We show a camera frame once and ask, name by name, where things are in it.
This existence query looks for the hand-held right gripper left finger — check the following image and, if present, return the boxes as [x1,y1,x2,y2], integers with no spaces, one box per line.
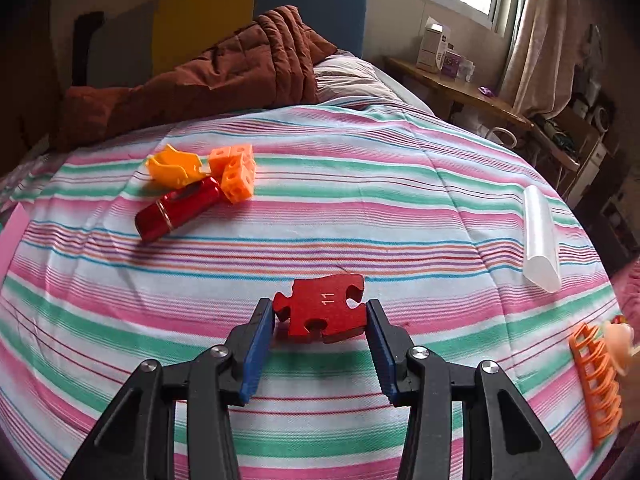
[60,298,276,480]

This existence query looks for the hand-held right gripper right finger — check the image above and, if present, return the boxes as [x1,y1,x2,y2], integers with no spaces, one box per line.
[366,299,578,480]

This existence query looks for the red puzzle piece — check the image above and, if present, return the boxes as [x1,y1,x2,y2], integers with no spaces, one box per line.
[272,273,369,345]

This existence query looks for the pink cardboard box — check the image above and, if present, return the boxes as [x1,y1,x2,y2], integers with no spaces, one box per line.
[0,205,29,281]

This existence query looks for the red cylinder case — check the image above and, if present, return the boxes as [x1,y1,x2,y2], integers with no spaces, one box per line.
[135,176,222,242]

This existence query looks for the orange cube blocks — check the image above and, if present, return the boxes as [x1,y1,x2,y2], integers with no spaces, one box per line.
[207,143,257,205]

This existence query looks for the clear plastic tube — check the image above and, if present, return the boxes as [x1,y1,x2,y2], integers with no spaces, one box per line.
[522,185,562,293]

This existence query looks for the yellow orange plastic piece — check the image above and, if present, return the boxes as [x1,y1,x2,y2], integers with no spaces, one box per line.
[145,144,211,190]

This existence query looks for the orange ladder toy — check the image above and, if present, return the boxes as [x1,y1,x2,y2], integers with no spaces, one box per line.
[568,322,623,451]

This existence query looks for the peach plastic toy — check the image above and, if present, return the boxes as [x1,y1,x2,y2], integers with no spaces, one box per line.
[600,314,640,376]

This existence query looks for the wooden desk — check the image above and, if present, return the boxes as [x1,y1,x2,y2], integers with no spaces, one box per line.
[385,56,534,132]

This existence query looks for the white pillow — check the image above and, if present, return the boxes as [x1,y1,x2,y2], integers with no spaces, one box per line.
[312,50,436,112]

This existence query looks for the brown quilt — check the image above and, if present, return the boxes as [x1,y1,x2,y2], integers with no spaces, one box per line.
[50,5,338,153]

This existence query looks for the purple box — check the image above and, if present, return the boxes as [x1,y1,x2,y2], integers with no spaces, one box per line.
[442,50,474,81]

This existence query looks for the white carton box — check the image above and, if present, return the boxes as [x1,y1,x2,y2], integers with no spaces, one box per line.
[416,16,454,74]

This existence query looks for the beige curtain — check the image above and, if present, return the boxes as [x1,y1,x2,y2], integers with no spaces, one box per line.
[497,0,586,121]

